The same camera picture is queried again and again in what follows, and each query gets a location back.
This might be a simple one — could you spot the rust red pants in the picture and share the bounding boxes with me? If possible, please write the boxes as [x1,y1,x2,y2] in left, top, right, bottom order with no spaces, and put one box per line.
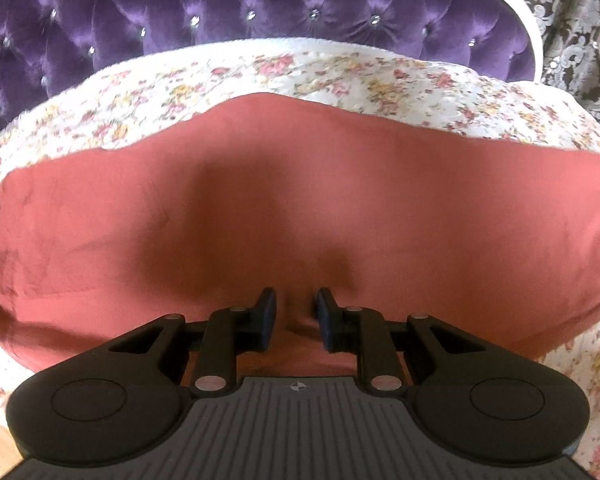
[0,94,600,375]

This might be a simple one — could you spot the purple tufted headboard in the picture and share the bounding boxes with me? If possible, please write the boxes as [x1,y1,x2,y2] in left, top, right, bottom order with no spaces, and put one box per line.
[0,0,543,131]

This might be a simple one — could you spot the floral bed sheet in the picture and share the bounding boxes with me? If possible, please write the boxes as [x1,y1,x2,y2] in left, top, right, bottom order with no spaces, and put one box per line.
[0,40,600,479]

